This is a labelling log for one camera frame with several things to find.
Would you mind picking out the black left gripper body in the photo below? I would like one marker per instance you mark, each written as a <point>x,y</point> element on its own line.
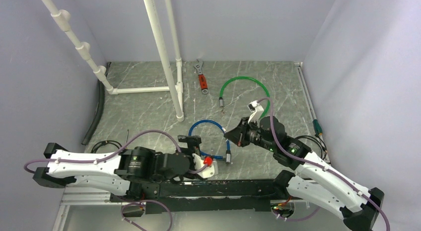
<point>196,150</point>

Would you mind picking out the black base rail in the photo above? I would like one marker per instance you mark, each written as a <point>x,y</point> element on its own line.
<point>214,195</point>

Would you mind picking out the green cable lock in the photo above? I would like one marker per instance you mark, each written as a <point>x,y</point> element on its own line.
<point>221,102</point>

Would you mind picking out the green handled screwdriver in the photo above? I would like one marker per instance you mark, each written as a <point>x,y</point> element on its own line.
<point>317,128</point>

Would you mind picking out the red handled adjustable wrench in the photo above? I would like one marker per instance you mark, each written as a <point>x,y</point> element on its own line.
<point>202,80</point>

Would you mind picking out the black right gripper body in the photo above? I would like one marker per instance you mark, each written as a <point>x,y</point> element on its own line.
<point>250,132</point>

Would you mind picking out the aluminium frame rail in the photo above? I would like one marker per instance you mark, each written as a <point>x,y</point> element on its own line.
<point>85,196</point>

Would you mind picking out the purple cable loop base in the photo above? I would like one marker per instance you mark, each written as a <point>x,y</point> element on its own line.
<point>145,207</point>

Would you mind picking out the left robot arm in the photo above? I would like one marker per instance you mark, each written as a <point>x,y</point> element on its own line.
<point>120,173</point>

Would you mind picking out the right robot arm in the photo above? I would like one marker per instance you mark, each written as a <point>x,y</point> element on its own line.
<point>308,177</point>

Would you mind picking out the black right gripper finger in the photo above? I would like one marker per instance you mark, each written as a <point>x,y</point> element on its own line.
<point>236,132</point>
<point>234,138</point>

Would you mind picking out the white pvc pipe frame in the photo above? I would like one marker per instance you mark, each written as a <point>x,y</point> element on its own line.
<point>127,30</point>

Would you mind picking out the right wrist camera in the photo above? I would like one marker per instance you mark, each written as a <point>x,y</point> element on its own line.
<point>256,110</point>

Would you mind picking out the black foam tube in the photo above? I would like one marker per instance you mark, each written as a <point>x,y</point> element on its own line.
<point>98,114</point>

